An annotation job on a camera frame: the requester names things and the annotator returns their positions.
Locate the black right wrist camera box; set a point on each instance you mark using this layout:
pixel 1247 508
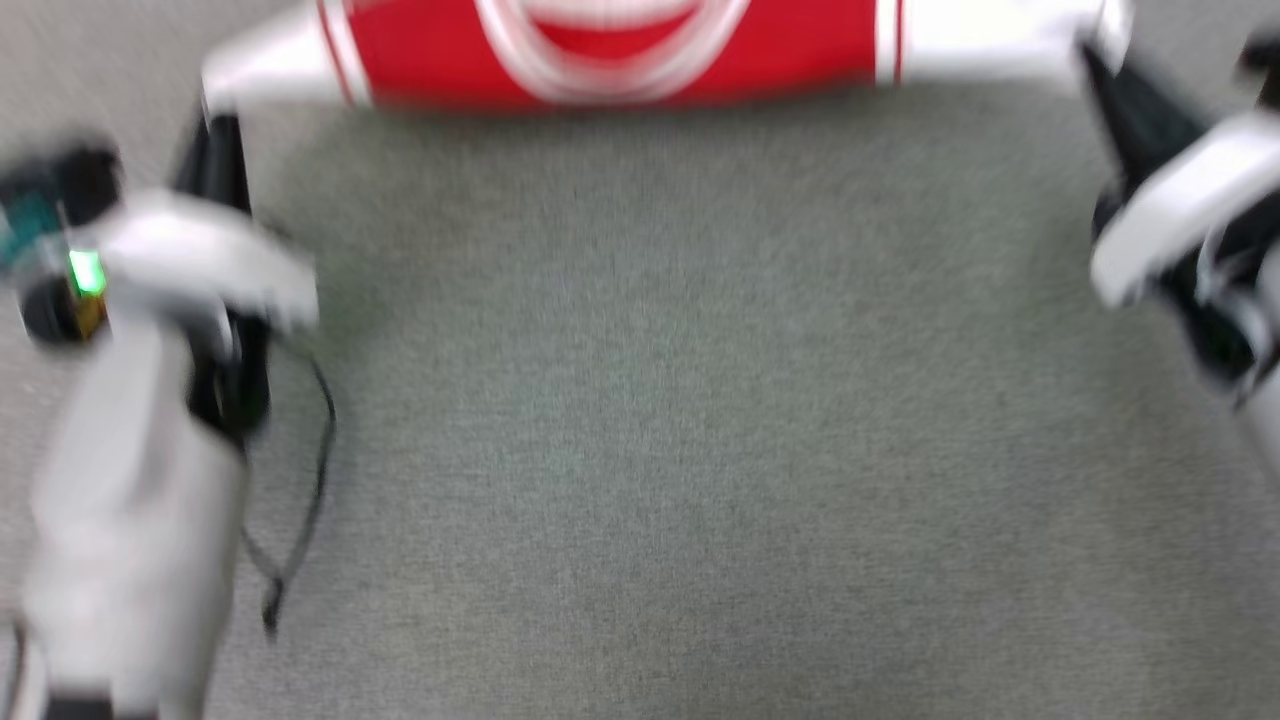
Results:
pixel 1262 58

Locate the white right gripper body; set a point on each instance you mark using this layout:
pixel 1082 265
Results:
pixel 1180 200

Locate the red and white shirt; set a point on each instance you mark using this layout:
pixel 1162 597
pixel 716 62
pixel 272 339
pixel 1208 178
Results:
pixel 620 50

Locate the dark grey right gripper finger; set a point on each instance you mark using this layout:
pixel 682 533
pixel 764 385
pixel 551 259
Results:
pixel 1140 120

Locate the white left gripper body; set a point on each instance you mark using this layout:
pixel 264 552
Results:
pixel 180 250

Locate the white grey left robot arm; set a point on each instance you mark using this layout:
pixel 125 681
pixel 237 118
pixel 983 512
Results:
pixel 130 520

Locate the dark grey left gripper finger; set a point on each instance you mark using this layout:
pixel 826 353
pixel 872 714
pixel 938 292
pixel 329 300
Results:
pixel 215 160

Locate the grey fabric sofa seat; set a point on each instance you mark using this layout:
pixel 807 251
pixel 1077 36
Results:
pixel 680 400

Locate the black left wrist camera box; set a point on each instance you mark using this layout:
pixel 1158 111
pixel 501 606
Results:
pixel 85 175

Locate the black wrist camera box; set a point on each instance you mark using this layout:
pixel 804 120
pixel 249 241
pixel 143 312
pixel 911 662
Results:
pixel 1262 58
pixel 85 175

